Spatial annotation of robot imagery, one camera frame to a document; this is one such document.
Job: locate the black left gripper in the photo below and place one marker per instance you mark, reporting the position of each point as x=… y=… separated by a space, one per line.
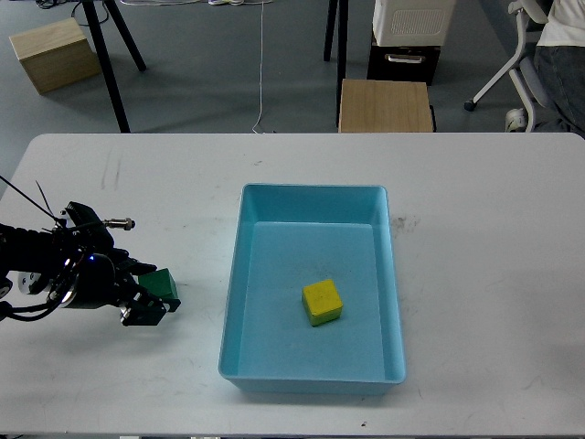
x=88 y=282

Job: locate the green block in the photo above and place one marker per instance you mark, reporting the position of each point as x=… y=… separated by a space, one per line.
x=159 y=283

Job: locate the yellow block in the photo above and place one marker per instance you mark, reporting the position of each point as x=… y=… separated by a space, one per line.
x=322 y=302

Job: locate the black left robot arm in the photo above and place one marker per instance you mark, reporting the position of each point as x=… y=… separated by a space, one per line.
x=38 y=256

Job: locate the light blue plastic box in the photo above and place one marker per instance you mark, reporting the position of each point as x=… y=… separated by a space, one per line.
x=290 y=236

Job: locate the light wooden box left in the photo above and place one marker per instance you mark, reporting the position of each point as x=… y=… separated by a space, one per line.
x=55 y=55

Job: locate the wooden box center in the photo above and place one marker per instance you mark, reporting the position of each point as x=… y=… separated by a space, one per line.
x=384 y=106

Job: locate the black stand legs center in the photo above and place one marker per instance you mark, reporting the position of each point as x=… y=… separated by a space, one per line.
x=337 y=26

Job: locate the black drawer box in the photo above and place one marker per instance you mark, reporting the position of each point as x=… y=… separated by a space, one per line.
x=403 y=63

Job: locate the white appliance box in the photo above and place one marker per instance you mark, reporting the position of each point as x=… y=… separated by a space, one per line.
x=412 y=23

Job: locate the black tripod legs left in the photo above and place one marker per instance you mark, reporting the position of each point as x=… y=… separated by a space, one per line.
x=115 y=14

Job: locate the white office chair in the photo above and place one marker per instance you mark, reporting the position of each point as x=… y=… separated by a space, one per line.
x=530 y=17

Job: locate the seated person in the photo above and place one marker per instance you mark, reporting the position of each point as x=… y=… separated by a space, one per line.
x=559 y=61

